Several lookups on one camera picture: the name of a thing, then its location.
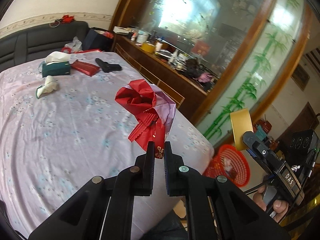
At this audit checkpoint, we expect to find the yellow small box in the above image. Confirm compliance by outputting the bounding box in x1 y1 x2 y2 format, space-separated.
230 108 253 151

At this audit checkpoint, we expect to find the red foil wrapper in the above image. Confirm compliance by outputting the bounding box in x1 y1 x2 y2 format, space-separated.
115 79 176 159

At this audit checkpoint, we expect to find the person right hand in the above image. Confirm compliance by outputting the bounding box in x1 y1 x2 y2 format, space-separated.
252 184 290 223

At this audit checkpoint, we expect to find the red plastic waste basket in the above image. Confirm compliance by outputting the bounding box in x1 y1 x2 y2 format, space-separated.
203 144 251 187

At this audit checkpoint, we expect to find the wooden sideboard cabinet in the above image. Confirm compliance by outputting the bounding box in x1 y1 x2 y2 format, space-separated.
111 0 319 146

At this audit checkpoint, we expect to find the crumpled white cloth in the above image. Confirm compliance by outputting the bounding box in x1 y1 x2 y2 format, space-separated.
36 75 59 99

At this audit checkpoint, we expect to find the yellow tub on cabinet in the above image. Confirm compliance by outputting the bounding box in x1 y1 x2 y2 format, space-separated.
140 42 156 54

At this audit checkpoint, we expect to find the red flat pouch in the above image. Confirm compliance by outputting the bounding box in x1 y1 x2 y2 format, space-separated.
71 60 100 76

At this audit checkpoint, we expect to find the black toy pistol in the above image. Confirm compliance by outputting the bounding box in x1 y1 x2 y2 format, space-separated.
95 58 122 73

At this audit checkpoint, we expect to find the green tissue box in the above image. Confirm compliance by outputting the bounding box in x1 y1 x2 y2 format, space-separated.
41 51 71 77

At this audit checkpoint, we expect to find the dark shopping bag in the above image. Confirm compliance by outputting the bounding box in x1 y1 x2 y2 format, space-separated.
82 27 114 51

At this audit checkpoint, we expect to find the black leather sofa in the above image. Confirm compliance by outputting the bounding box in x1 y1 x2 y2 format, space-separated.
0 21 89 71

